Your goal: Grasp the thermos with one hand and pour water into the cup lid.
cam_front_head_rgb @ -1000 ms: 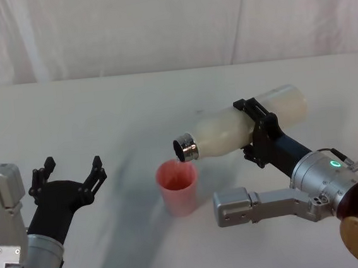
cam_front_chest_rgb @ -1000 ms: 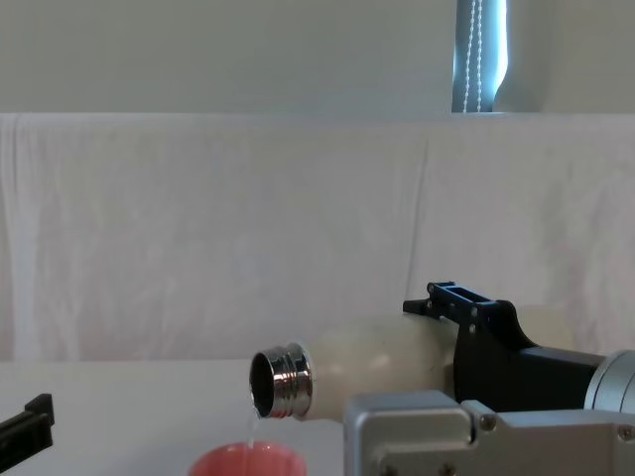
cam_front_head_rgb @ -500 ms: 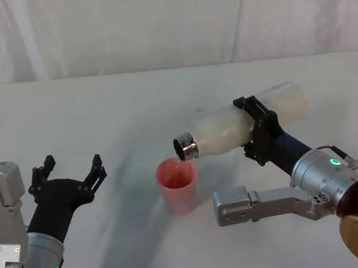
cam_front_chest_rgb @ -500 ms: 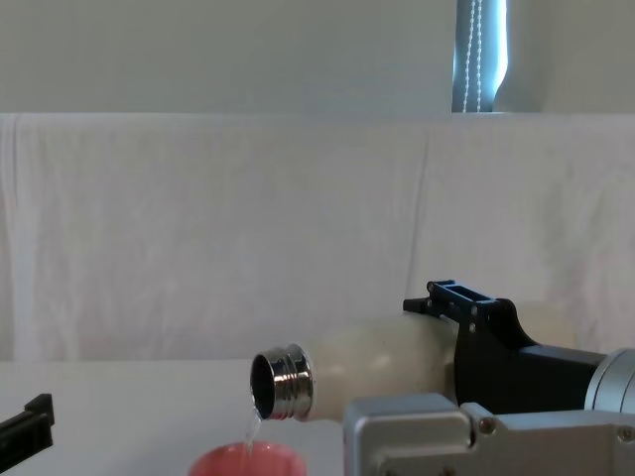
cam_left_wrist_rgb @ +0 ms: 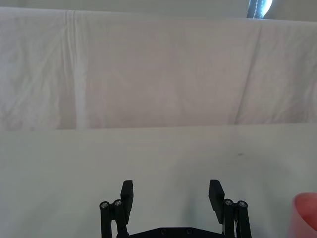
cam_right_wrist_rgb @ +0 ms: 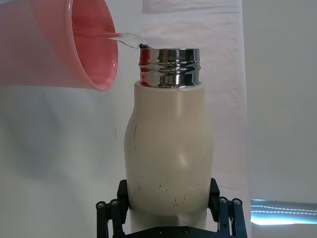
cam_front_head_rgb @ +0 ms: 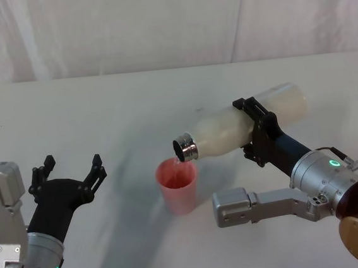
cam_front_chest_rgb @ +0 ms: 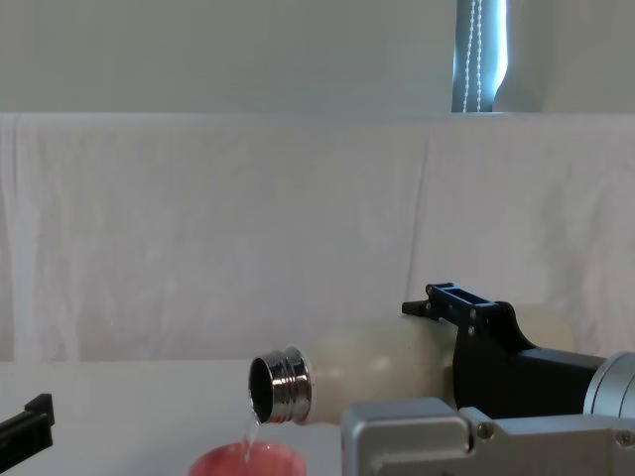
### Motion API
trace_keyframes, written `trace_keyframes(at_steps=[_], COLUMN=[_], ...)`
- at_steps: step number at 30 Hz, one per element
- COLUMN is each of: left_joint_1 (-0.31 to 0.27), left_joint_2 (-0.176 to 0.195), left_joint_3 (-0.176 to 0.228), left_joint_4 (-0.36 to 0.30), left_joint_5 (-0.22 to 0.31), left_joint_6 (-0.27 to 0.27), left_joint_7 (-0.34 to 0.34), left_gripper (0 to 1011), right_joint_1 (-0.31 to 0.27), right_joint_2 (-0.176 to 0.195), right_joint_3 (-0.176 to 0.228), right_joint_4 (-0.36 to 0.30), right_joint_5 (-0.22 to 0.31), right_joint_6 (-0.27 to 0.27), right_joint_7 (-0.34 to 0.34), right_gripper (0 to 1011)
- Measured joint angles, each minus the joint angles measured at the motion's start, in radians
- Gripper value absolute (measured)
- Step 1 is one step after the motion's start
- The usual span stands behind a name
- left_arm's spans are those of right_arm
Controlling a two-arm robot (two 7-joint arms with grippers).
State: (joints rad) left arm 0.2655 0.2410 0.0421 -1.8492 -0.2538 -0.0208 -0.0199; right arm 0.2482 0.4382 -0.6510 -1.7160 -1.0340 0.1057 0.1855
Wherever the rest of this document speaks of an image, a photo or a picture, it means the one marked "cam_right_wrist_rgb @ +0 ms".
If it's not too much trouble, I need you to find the cream vacuum bottle steel neck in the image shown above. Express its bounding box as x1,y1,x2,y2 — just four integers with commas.
123,46,218,234

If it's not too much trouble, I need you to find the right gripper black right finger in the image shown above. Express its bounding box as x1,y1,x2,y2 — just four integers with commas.
208,177,248,238

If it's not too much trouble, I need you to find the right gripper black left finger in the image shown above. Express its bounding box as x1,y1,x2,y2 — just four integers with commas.
96,179,129,238

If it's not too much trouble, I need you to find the pink cup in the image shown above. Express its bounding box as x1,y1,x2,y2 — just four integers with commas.
0,0,120,93

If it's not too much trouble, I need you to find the white curtain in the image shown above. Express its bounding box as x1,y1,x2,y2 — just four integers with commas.
241,0,317,238

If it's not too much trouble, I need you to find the clear water stream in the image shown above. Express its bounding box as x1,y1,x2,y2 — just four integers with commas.
106,31,152,50

